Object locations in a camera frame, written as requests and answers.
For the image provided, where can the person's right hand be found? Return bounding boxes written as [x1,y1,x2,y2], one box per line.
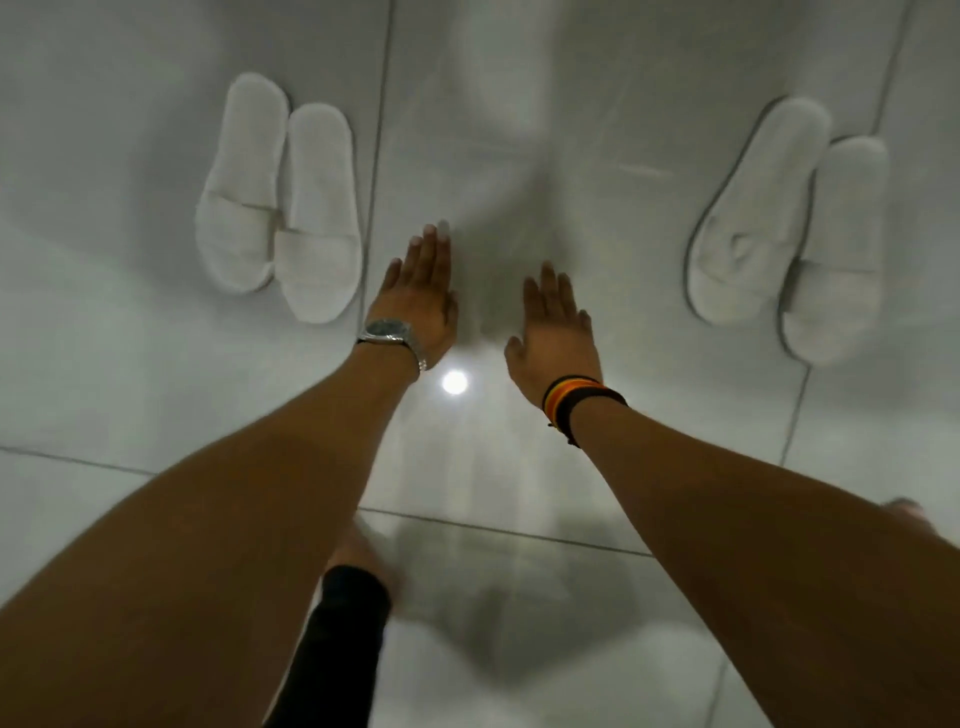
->
[504,261,604,410]

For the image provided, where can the person's left hand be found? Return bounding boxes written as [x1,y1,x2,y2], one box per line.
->
[363,220,460,370]

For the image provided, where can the person's left forearm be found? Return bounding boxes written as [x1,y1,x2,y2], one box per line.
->
[0,343,421,728]

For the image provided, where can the person's right forearm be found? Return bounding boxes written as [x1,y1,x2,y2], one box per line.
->
[568,396,960,728]

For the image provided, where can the silver wristwatch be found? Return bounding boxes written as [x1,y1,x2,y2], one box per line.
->
[355,318,429,375]

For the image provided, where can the orange and black wristbands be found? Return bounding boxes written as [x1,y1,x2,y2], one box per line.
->
[540,374,629,450]

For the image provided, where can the white slipper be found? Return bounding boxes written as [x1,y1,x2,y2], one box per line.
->
[683,95,834,327]
[194,72,292,294]
[273,102,365,326]
[778,135,891,367]

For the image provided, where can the person's left foot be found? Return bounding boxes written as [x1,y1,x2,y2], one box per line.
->
[324,516,408,610]

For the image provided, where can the person's foot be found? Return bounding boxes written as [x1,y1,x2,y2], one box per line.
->
[324,516,408,610]
[880,496,940,538]

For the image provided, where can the person's black trouser leg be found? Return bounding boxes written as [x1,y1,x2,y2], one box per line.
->
[263,564,393,728]

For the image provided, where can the person's right foot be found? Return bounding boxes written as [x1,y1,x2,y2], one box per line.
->
[880,496,940,538]

